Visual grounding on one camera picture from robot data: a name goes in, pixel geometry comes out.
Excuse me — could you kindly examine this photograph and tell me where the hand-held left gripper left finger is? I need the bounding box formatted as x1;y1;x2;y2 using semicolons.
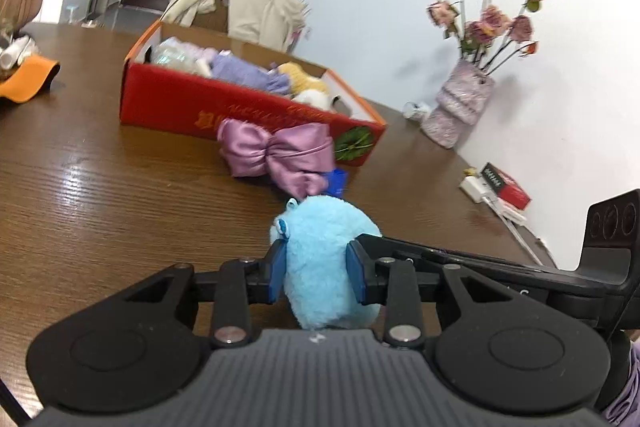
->
120;238;289;349

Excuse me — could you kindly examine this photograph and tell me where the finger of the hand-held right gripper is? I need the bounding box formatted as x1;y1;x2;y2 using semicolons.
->
356;233;577;281

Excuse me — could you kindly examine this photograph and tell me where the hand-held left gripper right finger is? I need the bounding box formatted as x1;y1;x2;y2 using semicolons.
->
346;239;506;349

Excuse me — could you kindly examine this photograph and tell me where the light blue plush toy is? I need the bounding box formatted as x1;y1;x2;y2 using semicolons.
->
269;195;384;331

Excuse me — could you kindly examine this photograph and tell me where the red cardboard box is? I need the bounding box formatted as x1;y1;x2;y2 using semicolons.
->
118;20;389;169

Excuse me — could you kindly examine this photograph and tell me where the white soft cloth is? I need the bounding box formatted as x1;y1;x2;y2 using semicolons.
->
192;46;221;78

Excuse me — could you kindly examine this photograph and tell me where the pale green soft item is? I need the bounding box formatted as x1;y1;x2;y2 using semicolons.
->
149;37;196;70

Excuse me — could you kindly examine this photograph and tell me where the white charger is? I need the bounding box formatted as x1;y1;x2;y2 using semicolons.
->
459;175;489;202

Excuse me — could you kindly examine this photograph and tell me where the red cigarette pack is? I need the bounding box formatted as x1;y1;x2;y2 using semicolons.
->
479;161;533;210

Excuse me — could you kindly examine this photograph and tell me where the small blue fabric item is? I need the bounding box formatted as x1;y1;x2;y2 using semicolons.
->
322;167;349;198

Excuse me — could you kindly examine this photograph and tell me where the purple satin bow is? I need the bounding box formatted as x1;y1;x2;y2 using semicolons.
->
215;117;336;200

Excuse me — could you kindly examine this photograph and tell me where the pink textured vase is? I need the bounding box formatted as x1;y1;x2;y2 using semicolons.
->
419;59;496;150

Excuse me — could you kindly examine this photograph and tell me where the white plush toy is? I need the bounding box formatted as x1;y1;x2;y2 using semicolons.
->
292;89;332;110

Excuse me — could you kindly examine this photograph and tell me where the yellow plush toy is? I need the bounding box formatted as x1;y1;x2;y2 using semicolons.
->
276;61;331;96

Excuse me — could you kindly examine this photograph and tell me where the folded purple cloth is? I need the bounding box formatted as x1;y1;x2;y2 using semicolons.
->
209;50;291;97

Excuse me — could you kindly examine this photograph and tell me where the dried pink flower bouquet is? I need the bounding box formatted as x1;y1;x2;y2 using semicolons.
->
405;0;560;76

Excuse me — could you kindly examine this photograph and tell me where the beige coat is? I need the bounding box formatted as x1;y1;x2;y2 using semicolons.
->
158;0;307;54

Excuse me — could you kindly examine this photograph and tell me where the brown wooden chair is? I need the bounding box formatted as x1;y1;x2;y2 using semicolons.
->
192;0;234;33

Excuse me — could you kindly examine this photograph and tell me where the orange cap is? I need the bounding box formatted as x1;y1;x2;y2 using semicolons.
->
0;55;61;104

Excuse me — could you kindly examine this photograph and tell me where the white charger cable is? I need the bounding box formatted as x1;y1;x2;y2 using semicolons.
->
482;196;559;266

